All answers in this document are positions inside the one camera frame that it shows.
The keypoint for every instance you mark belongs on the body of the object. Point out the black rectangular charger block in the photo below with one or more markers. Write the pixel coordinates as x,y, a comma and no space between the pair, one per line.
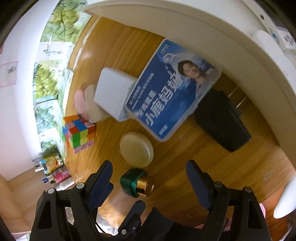
218,116

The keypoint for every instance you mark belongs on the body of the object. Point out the beige angular plastic case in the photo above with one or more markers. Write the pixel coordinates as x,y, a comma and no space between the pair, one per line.
94,111

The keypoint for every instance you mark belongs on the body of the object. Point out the round cream compact case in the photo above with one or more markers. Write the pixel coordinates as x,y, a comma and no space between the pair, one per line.
136,149

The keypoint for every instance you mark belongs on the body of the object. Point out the orange juice carton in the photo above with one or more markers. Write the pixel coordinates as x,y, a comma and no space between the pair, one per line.
51,163

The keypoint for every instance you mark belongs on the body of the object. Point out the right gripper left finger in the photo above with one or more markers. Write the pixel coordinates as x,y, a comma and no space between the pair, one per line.
85,199

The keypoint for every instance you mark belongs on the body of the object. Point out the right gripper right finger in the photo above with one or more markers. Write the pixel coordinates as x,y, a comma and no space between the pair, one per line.
214,196

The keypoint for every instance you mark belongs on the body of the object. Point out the pink can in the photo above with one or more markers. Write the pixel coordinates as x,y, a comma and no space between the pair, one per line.
61,174

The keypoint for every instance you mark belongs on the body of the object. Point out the blue floss pick box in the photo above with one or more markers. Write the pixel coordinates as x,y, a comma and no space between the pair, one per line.
169,89

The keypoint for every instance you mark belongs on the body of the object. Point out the pink square wall sticker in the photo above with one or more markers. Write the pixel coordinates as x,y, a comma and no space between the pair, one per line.
8,74

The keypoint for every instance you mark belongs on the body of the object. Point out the white power adapter cube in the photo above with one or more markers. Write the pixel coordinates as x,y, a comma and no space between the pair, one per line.
113,89

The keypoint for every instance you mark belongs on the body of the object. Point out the grape print flattened carton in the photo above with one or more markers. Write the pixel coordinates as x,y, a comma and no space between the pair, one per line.
52,77

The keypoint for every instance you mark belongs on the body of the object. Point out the green and gold small bottle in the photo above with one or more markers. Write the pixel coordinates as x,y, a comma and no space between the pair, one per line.
135,182

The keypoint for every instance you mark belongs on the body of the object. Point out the colourful rubik's cube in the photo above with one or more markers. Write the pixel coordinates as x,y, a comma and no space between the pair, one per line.
78,133

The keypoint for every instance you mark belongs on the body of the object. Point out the white plastic storage bin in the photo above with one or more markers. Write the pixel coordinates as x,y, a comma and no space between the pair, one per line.
126,36

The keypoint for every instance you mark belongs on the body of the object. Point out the white small bottle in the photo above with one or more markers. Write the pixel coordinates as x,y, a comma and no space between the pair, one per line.
48,179

